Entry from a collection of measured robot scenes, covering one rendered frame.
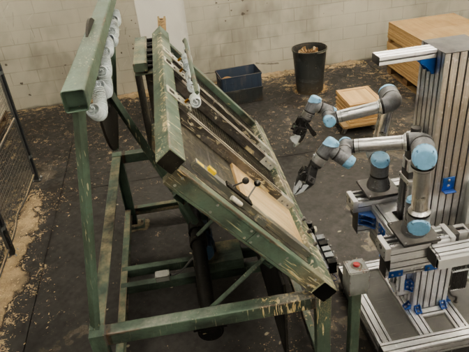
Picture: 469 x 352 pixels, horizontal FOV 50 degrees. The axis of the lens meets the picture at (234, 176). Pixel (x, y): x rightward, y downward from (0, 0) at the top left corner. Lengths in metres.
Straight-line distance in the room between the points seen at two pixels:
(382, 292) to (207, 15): 5.34
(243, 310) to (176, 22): 4.36
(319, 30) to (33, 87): 4.54
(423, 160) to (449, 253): 0.71
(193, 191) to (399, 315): 1.91
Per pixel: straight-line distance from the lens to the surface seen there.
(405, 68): 7.68
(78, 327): 4.23
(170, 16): 6.51
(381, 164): 3.31
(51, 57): 8.20
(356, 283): 2.99
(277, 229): 2.91
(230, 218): 2.50
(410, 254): 3.12
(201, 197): 2.41
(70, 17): 8.00
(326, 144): 2.62
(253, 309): 2.94
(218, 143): 3.11
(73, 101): 2.26
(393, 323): 3.69
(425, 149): 2.60
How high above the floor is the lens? 2.91
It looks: 31 degrees down
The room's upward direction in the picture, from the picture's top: 6 degrees counter-clockwise
